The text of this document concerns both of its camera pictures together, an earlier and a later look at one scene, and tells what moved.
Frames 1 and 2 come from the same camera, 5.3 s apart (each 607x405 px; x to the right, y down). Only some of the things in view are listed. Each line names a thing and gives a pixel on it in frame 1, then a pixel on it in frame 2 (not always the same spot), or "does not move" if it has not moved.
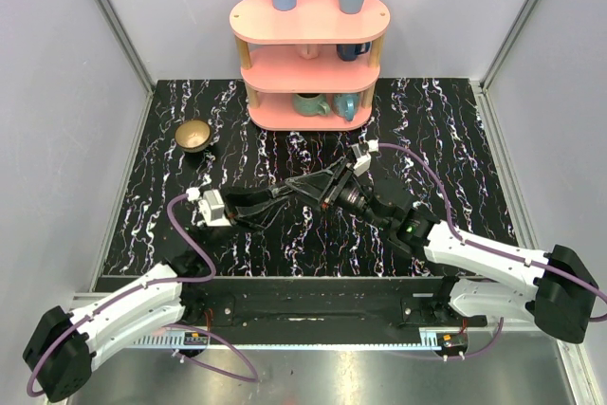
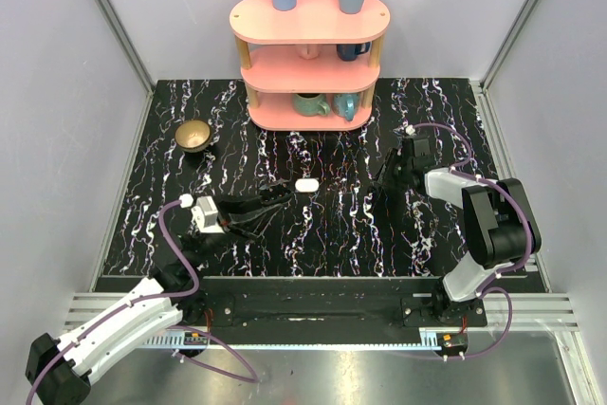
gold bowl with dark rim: x=193 y=136 does not move
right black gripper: x=321 y=186 -> x=385 y=171
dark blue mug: x=349 y=51 does not move
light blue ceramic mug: x=345 y=104 does not move
